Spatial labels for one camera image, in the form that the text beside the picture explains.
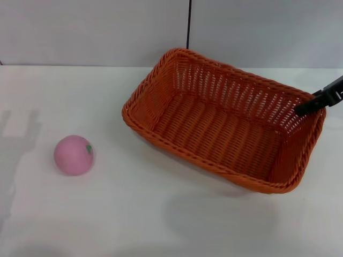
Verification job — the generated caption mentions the orange woven plastic basket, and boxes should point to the orange woven plastic basket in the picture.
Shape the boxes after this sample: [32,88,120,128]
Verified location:
[121,48,327,194]

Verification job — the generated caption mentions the pink toy fruit ball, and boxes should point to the pink toy fruit ball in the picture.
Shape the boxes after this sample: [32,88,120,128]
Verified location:
[53,134,94,177]

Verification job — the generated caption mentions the black vertical cable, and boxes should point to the black vertical cable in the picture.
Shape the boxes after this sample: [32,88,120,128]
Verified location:
[185,0,193,50]

